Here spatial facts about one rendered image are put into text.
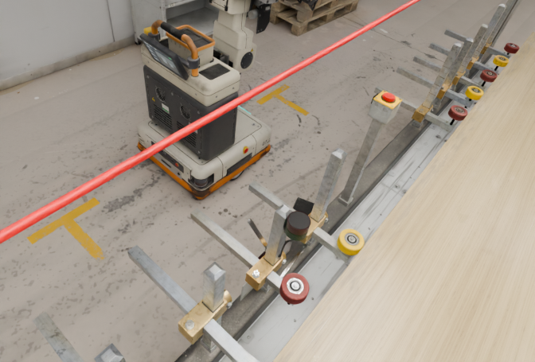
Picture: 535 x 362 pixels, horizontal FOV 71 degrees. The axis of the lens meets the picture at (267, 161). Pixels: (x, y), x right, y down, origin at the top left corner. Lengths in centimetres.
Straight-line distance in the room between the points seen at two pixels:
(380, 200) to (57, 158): 202
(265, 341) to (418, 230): 62
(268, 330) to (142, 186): 144
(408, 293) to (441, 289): 11
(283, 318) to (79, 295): 114
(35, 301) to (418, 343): 173
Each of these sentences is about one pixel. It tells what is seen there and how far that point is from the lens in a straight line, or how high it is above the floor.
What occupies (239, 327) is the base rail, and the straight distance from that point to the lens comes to 126.
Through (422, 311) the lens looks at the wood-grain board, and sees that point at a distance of 121.
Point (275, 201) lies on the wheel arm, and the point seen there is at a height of 83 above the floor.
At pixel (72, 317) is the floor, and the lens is 213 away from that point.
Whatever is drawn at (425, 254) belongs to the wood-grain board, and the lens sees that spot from 132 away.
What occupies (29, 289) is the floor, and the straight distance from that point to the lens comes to 227.
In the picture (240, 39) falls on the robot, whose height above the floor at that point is 87.
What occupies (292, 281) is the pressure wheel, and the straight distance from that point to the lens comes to 112.
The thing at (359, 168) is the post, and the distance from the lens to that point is 144.
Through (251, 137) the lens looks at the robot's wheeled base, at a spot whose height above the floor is 28.
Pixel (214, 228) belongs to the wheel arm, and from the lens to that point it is 124.
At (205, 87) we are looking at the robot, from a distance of 189.
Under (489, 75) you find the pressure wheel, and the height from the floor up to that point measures 91.
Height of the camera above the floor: 188
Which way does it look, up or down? 45 degrees down
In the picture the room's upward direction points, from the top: 10 degrees clockwise
